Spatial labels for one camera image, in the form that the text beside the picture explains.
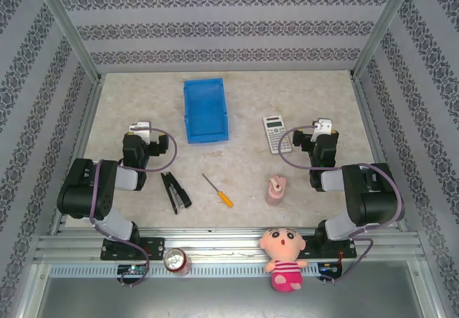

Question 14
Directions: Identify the blue plastic bin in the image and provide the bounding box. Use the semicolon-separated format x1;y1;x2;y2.
182;77;230;146

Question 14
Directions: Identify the white calculator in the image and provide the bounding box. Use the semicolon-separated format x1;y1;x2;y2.
262;115;293;155

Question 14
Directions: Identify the black stapler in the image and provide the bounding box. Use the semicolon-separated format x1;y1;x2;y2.
160;172;193;215

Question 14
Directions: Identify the pink bottle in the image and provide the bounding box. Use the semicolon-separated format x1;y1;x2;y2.
265;174;288;207

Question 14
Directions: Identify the plush doll pink striped shirt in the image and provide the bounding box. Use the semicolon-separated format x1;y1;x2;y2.
258;226;310;294

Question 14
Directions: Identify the red soda can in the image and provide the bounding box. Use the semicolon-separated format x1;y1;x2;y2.
163;248;192;277

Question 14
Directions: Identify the right circuit board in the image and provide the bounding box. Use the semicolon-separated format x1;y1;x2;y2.
316;263;342;275

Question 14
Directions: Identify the circuit board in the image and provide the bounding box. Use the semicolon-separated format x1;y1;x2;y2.
316;263;342;275
118;263;150;276

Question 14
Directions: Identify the left circuit board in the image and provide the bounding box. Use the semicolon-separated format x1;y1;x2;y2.
118;263;150;276

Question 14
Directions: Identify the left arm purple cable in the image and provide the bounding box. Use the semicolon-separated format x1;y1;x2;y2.
87;126;179;289

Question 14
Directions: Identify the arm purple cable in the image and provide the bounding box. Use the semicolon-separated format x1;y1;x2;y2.
87;126;179;289
279;125;405;286

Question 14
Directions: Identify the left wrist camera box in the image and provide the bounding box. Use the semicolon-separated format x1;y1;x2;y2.
128;120;153;143

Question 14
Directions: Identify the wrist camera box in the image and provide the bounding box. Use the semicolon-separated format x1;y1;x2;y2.
128;120;153;143
311;118;334;142

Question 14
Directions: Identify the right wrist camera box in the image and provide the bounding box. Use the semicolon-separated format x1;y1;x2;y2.
311;118;334;142

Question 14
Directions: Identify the aluminium side rail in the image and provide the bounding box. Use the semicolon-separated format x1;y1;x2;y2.
349;70;410;231
48;73;105;236

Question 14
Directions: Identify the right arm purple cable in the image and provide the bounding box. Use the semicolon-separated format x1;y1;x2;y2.
279;125;405;286

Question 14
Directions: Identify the orange handled screwdriver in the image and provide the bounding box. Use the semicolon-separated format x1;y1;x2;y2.
201;173;235;209

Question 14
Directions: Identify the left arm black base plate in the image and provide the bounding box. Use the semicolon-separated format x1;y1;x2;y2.
100;236;166;261

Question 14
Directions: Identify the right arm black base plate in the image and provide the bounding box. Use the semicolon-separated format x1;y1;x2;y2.
303;238;358;261

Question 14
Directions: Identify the aluminium mounting rail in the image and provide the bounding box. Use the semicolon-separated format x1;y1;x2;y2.
33;225;428;263

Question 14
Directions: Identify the slotted metal cable duct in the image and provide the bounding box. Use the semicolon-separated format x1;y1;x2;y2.
47;262;359;279

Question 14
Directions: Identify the aluminium frame post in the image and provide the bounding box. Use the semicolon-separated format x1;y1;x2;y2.
350;0;420;79
29;0;104;83

